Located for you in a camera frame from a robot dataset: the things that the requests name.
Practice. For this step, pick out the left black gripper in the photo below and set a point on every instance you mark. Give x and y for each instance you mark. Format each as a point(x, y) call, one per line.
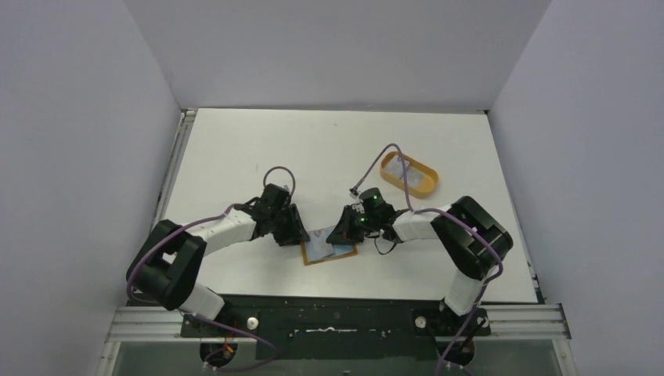
point(296, 233)

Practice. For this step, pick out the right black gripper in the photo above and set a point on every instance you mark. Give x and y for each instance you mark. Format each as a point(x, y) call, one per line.
point(351, 225)

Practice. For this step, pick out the yellow leather card holder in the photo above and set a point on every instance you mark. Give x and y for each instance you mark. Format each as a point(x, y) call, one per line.
point(341, 251)

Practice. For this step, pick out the silver credit card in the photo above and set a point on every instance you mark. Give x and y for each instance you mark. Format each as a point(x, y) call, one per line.
point(318, 246)

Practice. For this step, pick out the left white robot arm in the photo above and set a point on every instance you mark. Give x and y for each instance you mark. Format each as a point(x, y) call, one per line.
point(166, 267)

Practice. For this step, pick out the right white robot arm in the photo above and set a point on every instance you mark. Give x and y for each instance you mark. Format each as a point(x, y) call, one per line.
point(475, 242)

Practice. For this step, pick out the card in tray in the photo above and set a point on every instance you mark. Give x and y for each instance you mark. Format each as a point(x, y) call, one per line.
point(414, 178)
point(397, 167)

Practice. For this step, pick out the orange oval tray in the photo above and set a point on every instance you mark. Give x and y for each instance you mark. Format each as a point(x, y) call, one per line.
point(425, 189)

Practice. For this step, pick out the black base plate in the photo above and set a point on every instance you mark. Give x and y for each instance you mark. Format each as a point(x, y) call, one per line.
point(289, 328)

